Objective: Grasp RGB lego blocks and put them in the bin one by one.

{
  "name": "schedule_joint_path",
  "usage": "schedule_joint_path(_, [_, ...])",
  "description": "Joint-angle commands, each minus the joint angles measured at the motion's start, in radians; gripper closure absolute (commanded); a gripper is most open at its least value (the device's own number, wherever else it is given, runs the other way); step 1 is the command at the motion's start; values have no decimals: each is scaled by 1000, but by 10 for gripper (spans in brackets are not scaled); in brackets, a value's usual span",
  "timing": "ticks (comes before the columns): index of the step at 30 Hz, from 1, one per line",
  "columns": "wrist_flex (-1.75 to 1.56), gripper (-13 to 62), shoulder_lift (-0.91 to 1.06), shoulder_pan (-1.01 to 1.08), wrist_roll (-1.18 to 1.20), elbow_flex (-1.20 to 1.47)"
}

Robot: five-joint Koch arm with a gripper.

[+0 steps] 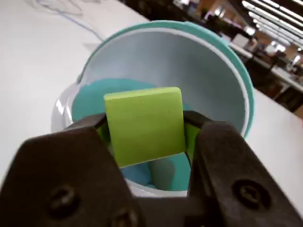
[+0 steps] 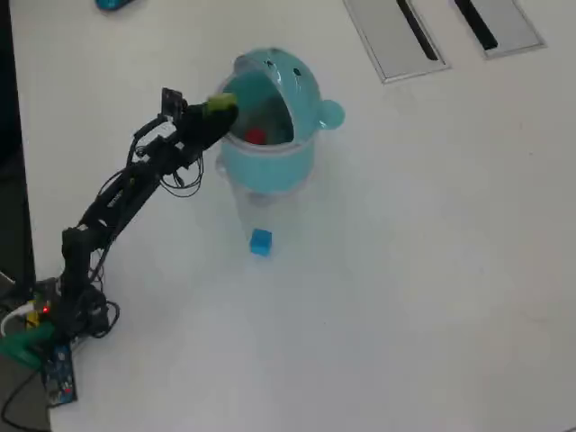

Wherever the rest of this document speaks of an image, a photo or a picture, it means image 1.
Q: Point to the teal round bin body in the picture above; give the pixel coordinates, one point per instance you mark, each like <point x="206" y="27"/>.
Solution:
<point x="90" y="99"/>

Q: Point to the green cube block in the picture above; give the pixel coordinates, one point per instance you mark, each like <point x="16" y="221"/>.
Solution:
<point x="144" y="125"/>

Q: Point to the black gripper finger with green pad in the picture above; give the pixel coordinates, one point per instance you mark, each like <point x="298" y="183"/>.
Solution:
<point x="59" y="170"/>
<point x="227" y="160"/>

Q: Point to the white office desk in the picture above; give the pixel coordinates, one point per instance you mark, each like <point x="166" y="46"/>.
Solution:
<point x="240" y="50"/>
<point x="287" y="79"/>

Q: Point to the teal dome bin lid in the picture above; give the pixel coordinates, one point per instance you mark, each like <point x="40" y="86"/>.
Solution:
<point x="177" y="59"/>

